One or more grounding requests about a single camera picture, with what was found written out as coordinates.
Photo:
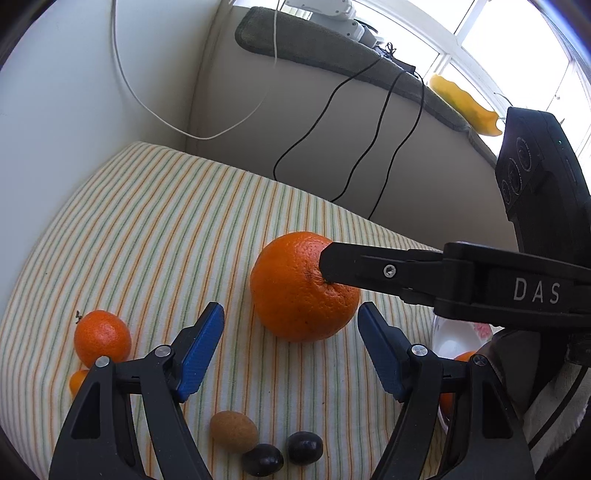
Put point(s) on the large orange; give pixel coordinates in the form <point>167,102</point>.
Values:
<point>464,357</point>
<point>286,295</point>

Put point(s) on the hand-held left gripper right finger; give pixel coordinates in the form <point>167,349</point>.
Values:
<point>378,353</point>

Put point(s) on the white floral plate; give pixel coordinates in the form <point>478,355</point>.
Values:
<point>450,341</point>

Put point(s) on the mandarin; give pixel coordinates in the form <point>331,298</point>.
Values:
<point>101,337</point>

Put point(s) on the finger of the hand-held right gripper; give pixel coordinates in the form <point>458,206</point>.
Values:
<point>369,267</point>

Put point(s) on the black power adapter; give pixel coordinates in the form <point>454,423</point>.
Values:
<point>401,64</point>

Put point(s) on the white power strip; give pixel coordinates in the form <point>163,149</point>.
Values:
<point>323,9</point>

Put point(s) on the white window frame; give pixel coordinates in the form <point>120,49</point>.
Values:
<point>455,50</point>

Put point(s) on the dark purple grape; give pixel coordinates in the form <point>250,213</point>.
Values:
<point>263,460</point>
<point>304,447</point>

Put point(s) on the small kumquat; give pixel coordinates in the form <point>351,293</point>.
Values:
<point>77,383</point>

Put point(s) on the grey-green sill mat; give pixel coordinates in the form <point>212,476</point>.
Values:
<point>295,41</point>

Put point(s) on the brown round longan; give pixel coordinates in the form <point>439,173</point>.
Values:
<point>233,430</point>

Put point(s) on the striped bed sheet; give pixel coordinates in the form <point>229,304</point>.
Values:
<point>161,230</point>

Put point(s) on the yellow wavy object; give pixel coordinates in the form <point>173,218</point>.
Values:
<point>461,106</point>

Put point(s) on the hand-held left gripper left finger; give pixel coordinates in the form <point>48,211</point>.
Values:
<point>203,351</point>

